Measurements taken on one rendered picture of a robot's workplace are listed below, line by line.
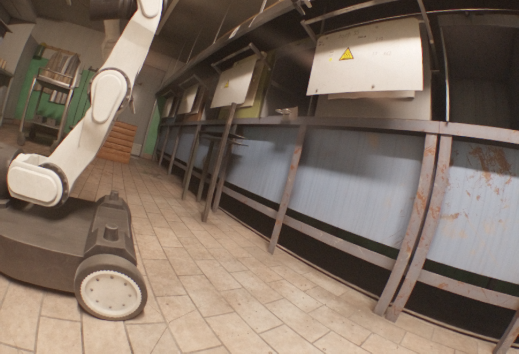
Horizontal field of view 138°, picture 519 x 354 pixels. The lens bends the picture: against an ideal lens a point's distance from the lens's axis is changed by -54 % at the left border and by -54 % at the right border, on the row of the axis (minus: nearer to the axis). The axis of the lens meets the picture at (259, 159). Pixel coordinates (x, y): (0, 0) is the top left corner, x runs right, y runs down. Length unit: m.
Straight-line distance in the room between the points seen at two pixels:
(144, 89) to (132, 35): 4.57
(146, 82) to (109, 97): 4.69
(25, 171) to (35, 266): 0.26
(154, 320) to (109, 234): 0.28
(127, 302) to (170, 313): 0.15
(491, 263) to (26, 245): 1.47
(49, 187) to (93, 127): 0.22
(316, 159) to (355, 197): 0.33
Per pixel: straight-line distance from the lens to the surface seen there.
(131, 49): 0.74
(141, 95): 5.27
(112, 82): 0.67
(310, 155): 1.27
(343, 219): 1.11
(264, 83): 1.77
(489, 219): 1.01
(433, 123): 1.00
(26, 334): 0.67
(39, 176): 0.72
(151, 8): 0.77
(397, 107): 1.05
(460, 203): 0.99
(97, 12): 0.84
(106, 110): 0.66
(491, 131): 1.00
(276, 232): 1.31
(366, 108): 1.11
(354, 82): 1.05
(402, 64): 1.01
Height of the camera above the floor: 0.50
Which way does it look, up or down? 2 degrees up
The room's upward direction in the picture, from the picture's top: 14 degrees clockwise
